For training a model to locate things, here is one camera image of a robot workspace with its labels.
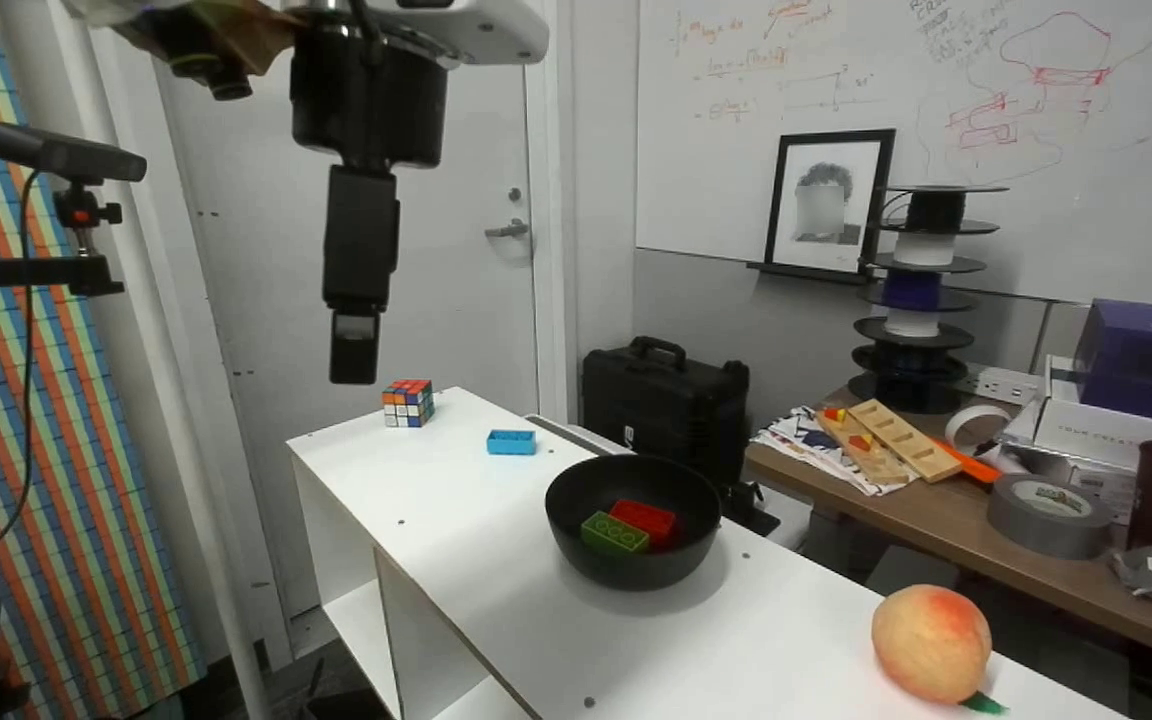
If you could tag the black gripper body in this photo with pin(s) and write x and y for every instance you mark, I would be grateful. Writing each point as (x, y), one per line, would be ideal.
(371, 103)

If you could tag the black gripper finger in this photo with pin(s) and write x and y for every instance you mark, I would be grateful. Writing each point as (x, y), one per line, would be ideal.
(363, 254)

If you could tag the blue building block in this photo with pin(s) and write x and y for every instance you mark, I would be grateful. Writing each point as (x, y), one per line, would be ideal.
(514, 443)

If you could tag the green building block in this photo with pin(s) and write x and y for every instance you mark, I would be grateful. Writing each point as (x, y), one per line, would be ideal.
(611, 533)

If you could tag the red building block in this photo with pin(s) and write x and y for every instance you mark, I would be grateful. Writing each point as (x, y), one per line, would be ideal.
(645, 517)

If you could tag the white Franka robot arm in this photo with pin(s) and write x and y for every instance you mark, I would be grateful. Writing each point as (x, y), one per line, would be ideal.
(482, 26)

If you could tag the black bowl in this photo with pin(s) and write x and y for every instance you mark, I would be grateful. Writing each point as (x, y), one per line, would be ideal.
(637, 564)

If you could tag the Rubik's cube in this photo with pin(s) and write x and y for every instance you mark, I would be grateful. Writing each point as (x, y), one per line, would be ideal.
(411, 402)

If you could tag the black hard carrying case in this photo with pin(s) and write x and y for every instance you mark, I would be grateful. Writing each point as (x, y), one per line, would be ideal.
(661, 404)

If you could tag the black picture ledge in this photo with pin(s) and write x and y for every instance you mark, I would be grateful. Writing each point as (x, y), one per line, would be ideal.
(810, 273)

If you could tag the black framed portrait picture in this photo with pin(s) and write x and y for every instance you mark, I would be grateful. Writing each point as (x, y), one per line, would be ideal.
(825, 200)

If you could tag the printed papers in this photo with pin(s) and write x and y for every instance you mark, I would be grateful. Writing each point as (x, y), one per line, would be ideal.
(789, 446)

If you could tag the purple filament spool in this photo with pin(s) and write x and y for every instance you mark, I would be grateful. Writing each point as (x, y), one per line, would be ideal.
(916, 294)

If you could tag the white filament spool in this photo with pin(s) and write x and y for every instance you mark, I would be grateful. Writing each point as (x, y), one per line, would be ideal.
(924, 251)
(915, 327)

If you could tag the filament spool stack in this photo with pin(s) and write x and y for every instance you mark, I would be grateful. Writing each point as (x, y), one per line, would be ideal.
(911, 365)

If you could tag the yellow patterned box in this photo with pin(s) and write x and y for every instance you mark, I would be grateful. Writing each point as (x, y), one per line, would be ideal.
(889, 443)

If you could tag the empty black spool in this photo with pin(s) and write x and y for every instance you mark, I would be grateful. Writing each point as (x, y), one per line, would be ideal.
(937, 211)

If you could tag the whiteboard with scribbles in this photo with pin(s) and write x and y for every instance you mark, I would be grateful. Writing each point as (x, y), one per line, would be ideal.
(1000, 134)

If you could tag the white tape roll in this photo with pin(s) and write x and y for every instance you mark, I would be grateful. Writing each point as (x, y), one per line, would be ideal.
(978, 424)

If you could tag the wooden desk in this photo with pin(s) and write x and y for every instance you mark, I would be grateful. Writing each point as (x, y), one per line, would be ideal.
(951, 514)

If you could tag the orange marker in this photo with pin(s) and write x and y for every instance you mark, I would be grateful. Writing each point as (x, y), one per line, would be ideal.
(973, 464)

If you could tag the toy peach with leaf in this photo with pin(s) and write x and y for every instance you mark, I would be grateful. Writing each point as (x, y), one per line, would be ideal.
(929, 640)

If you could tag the white cardboard box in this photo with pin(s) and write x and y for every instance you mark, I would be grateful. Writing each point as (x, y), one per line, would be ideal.
(1069, 435)

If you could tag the purple box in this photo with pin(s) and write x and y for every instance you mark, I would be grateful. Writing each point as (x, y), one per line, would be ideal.
(1149, 362)

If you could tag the black camera on stand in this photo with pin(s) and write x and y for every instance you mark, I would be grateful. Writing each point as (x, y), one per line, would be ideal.
(69, 154)

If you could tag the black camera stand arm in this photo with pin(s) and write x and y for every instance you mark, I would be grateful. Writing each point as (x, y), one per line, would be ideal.
(16, 273)

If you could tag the multicolour striped wall panel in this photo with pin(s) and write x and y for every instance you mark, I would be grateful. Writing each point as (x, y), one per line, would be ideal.
(16, 443)

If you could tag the grey duct tape roll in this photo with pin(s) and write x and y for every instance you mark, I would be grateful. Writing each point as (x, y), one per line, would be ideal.
(1050, 524)

